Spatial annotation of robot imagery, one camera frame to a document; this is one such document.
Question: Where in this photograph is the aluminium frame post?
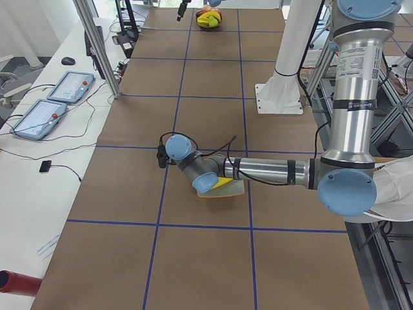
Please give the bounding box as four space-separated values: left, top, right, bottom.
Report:
73 0 121 99

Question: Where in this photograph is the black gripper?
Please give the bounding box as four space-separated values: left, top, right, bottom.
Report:
156 145 170 168
177 0 190 16

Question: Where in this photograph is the blue teach pendant far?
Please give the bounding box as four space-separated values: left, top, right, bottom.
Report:
46 71 95 104

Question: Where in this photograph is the small black device with cable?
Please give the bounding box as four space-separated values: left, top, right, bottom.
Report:
39 160 52 173

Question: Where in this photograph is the black computer mouse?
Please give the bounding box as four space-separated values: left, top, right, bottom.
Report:
61 57 76 66

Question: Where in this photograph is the person in white shirt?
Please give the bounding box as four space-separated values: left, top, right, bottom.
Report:
365 156 412 222

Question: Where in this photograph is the grey square plate orange rim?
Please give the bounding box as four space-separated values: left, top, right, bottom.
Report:
197 180 245 198

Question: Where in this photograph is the red cylinder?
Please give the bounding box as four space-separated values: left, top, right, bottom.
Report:
1 270 43 297

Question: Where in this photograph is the brown paper table cover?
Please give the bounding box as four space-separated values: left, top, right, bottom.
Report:
32 9 368 309

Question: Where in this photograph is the blue teach pendant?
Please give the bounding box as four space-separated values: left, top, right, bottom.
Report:
46 71 95 104
9 99 67 140

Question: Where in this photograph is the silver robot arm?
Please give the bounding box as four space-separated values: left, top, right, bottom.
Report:
177 0 222 21
157 1 412 221

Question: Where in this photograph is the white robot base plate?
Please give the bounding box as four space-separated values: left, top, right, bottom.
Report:
255 0 323 115

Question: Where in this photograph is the brown wicker basket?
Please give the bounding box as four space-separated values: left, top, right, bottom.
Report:
196 6 223 29

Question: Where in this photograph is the blue teach pendant near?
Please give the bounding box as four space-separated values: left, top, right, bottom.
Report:
9 99 67 140

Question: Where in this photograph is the yellow banana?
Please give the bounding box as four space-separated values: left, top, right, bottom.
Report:
212 177 233 190

